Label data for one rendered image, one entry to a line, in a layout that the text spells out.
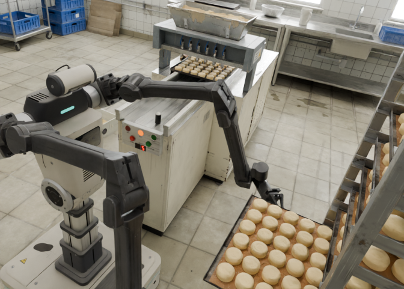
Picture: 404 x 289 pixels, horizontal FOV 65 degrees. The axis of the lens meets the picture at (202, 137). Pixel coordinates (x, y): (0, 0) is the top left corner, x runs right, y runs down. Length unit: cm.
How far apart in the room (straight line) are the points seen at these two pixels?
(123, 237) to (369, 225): 50
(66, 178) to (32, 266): 71
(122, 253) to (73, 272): 98
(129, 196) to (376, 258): 52
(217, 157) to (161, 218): 71
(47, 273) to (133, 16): 506
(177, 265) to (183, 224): 33
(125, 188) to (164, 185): 117
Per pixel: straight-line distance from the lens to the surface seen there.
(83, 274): 175
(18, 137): 97
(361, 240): 62
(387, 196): 56
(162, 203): 198
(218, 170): 254
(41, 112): 118
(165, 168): 180
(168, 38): 238
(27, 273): 187
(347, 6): 529
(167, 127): 160
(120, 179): 71
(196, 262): 214
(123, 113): 177
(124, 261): 81
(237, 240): 101
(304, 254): 105
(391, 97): 97
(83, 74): 115
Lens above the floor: 173
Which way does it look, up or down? 32 degrees down
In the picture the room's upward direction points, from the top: 8 degrees clockwise
